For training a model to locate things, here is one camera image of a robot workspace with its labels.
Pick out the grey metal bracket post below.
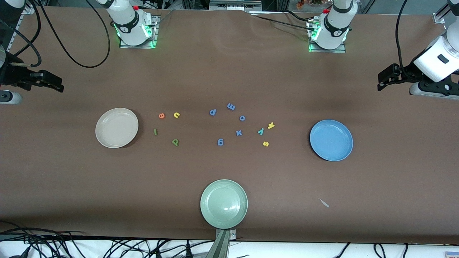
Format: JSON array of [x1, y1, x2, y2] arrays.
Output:
[[206, 229, 237, 258]]

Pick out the orange flowers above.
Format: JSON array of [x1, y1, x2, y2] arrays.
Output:
[[296, 0, 323, 9]]

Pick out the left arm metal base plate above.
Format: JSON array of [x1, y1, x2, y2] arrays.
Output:
[[308, 18, 347, 54]]

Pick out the mint green plate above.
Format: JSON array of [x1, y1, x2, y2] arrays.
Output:
[[200, 179, 249, 229]]

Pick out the blue plate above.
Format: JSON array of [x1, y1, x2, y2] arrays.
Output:
[[309, 119, 354, 162]]

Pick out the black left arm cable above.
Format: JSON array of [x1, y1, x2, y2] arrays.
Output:
[[395, 0, 418, 78]]

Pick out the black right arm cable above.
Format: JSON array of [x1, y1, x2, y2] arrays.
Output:
[[34, 0, 111, 68]]

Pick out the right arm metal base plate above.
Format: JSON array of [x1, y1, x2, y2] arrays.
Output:
[[119, 14, 160, 49]]

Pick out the brown table cover sheet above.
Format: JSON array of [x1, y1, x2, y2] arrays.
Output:
[[0, 5, 459, 246]]

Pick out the beige brown plate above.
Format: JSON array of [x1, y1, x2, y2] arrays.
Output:
[[95, 107, 139, 149]]

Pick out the black cable to arm base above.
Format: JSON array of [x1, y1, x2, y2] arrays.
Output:
[[247, 13, 312, 29]]

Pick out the aluminium frame rail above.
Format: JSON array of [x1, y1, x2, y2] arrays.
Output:
[[5, 4, 36, 54]]

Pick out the black aluminium frame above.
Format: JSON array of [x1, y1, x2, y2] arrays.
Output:
[[181, 0, 287, 11]]

